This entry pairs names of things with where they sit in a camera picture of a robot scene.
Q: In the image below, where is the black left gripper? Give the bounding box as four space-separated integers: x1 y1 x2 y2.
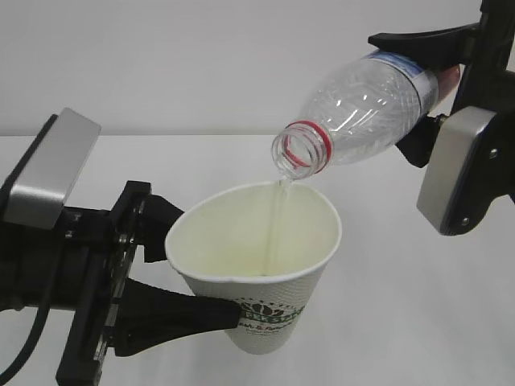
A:
1 181 241 385

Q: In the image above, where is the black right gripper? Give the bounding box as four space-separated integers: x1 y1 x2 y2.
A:
368 1 514 168

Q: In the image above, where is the clear plastic water bottle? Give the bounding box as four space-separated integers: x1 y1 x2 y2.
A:
271 50 461 180

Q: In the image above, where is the white paper coffee cup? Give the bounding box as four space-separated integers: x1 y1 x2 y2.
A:
164 182 342 355

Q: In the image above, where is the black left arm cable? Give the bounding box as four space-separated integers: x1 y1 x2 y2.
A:
0 305 52 386

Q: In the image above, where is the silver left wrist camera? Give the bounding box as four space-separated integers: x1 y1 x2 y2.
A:
1 108 101 230

